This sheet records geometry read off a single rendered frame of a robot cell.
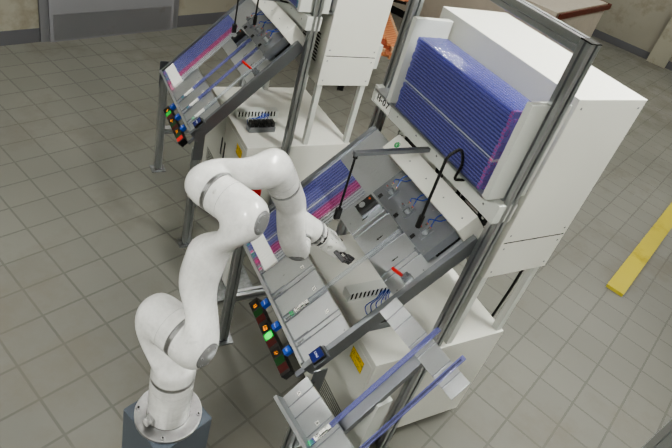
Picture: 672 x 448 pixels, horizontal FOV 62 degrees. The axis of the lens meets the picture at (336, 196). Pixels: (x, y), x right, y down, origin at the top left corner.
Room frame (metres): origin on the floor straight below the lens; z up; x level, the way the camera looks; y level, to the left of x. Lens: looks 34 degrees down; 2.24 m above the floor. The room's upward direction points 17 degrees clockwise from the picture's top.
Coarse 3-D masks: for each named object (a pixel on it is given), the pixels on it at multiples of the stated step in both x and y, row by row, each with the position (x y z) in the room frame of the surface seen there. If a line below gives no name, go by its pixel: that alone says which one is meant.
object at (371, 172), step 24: (360, 144) 2.01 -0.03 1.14; (384, 144) 1.97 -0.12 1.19; (360, 168) 1.90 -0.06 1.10; (384, 168) 1.86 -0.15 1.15; (360, 216) 1.69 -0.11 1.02; (384, 216) 1.67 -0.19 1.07; (360, 240) 1.60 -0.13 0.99; (408, 240) 1.56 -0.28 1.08; (384, 264) 1.49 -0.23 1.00; (408, 264) 1.47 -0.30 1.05; (432, 264) 1.46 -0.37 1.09
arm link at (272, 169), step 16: (208, 160) 1.08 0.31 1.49; (224, 160) 1.09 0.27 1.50; (240, 160) 1.10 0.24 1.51; (256, 160) 1.11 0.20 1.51; (272, 160) 1.13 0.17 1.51; (288, 160) 1.17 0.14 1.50; (192, 176) 1.03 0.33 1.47; (208, 176) 1.03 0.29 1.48; (240, 176) 1.09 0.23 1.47; (256, 176) 1.10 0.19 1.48; (272, 176) 1.11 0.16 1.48; (288, 176) 1.15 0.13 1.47; (192, 192) 1.01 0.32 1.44; (272, 192) 1.17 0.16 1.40; (288, 192) 1.18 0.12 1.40
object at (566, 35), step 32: (512, 0) 1.72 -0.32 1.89; (416, 32) 1.93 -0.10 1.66; (448, 32) 2.01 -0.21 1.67; (544, 32) 1.59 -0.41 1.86; (576, 32) 1.54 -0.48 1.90; (384, 96) 1.97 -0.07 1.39; (416, 128) 1.78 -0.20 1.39; (448, 160) 1.62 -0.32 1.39; (512, 160) 1.46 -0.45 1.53; (480, 192) 1.49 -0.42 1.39; (256, 288) 1.88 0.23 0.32; (352, 288) 1.70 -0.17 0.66; (384, 288) 1.76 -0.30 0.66; (384, 320) 1.58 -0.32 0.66; (320, 384) 1.19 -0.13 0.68
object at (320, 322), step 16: (272, 272) 1.56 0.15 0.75; (288, 272) 1.55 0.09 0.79; (304, 272) 1.53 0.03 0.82; (272, 288) 1.50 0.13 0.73; (288, 288) 1.49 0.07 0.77; (304, 288) 1.48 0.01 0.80; (320, 288) 1.46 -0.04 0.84; (288, 304) 1.43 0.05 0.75; (320, 304) 1.41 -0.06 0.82; (336, 304) 1.40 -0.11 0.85; (288, 320) 1.37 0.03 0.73; (304, 320) 1.36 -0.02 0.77; (320, 320) 1.35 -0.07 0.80; (336, 320) 1.34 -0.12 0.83; (304, 336) 1.31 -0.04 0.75; (320, 336) 1.30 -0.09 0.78; (336, 336) 1.29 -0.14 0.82; (304, 352) 1.26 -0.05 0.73
